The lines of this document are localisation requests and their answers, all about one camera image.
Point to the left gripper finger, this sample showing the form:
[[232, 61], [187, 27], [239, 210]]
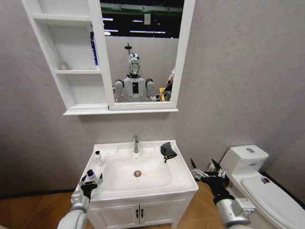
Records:
[[100, 180], [83, 181]]

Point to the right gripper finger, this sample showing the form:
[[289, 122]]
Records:
[[218, 170], [196, 173]]

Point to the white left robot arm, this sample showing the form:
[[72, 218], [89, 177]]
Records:
[[74, 218]]

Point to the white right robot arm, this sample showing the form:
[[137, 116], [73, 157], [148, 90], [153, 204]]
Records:
[[233, 212]]

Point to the dark grey towel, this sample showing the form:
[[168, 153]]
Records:
[[168, 150]]

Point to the white washbasin vanity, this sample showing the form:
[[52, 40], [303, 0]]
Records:
[[143, 190]]

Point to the cabinet mirror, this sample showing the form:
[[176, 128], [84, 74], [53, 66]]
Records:
[[143, 55]]

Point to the white tube black cap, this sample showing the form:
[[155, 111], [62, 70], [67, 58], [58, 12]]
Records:
[[92, 176]]

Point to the white bottle black cap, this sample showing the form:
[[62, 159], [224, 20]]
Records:
[[99, 160]]

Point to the metal sink drain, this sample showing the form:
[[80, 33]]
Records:
[[137, 173]]

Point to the white toilet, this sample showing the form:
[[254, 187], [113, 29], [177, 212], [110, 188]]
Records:
[[262, 190]]

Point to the chrome faucet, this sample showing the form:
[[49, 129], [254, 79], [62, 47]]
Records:
[[136, 144]]

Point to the small clear glass cup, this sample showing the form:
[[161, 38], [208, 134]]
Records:
[[64, 66]]

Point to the blue white toothpaste tube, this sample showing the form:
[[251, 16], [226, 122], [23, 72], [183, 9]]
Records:
[[94, 51]]

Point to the white wall cabinet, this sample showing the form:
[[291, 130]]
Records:
[[71, 47]]

